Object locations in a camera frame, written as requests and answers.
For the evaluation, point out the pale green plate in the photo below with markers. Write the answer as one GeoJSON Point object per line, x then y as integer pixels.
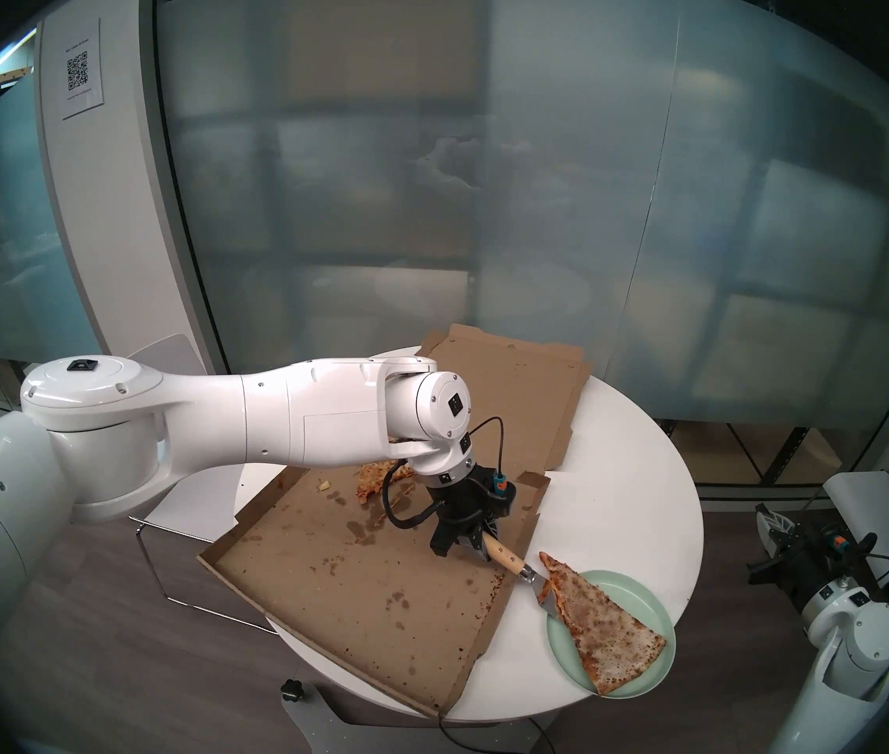
{"type": "Point", "coordinates": [644, 595]}

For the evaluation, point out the paper sign with QR code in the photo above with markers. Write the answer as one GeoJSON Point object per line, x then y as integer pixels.
{"type": "Point", "coordinates": [79, 73]}

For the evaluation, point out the black knob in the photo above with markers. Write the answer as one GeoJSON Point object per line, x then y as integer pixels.
{"type": "Point", "coordinates": [292, 689]}

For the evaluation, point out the cardboard pizza box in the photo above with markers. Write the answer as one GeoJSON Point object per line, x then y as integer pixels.
{"type": "Point", "coordinates": [381, 595]}

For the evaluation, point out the white chair with black legs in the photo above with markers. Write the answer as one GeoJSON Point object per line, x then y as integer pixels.
{"type": "Point", "coordinates": [884, 509]}

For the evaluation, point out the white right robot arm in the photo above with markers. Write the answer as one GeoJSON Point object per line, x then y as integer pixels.
{"type": "Point", "coordinates": [852, 650]}

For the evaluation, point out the wooden board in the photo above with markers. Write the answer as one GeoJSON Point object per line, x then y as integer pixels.
{"type": "Point", "coordinates": [9, 75]}

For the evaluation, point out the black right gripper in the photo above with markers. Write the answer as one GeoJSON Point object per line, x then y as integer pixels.
{"type": "Point", "coordinates": [825, 560]}

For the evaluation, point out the pale cheese pizza slice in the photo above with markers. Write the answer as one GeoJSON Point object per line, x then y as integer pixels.
{"type": "Point", "coordinates": [601, 619]}

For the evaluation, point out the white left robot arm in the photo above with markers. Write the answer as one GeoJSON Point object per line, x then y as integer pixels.
{"type": "Point", "coordinates": [256, 415]}

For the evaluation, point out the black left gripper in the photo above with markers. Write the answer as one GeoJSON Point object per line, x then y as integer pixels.
{"type": "Point", "coordinates": [472, 497]}

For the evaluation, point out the black metal shelf upright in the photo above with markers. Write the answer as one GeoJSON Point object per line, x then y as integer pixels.
{"type": "Point", "coordinates": [783, 455]}

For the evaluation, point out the browned pizza slice bitten tip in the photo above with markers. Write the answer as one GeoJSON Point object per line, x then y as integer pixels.
{"type": "Point", "coordinates": [374, 481]}

